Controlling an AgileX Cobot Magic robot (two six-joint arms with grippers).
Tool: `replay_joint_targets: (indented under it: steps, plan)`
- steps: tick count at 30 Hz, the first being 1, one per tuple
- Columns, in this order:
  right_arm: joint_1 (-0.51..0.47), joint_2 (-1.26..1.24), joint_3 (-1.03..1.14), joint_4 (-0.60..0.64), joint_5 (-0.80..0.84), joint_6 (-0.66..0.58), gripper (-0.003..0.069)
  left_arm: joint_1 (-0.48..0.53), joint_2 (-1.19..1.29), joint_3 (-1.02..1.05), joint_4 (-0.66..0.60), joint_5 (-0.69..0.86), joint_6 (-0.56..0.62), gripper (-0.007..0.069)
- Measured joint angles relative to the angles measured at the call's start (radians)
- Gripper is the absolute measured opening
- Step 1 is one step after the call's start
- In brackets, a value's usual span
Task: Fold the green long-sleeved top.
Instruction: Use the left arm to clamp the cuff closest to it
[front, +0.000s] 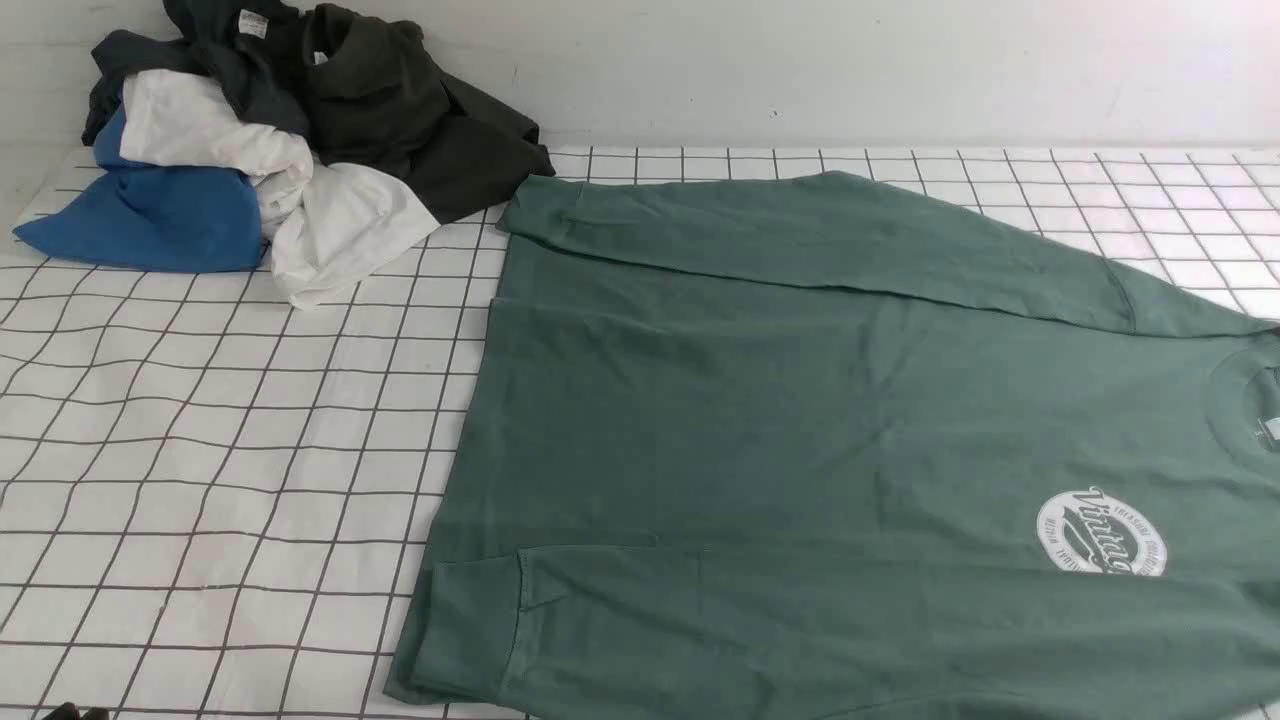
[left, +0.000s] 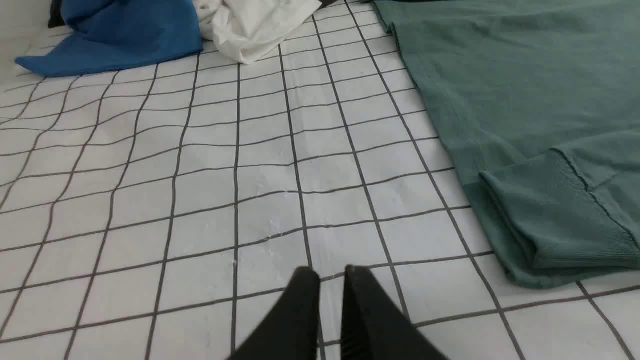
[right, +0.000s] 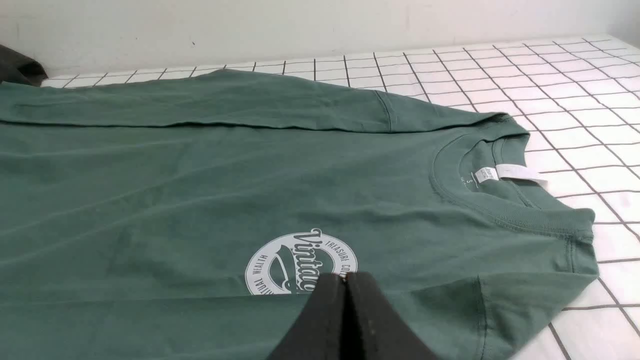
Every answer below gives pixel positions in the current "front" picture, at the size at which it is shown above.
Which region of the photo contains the green long sleeve shirt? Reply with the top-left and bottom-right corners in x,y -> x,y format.
385,172 -> 1279,719

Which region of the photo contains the blue shirt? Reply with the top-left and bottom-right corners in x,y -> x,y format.
14,109 -> 265,273

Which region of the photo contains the white shirt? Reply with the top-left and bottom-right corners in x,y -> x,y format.
120,69 -> 439,309

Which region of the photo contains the dark olive shirt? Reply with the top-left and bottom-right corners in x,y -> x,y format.
265,3 -> 556,224

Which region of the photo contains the dark teal shirt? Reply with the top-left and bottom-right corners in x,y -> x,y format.
81,1 -> 310,146

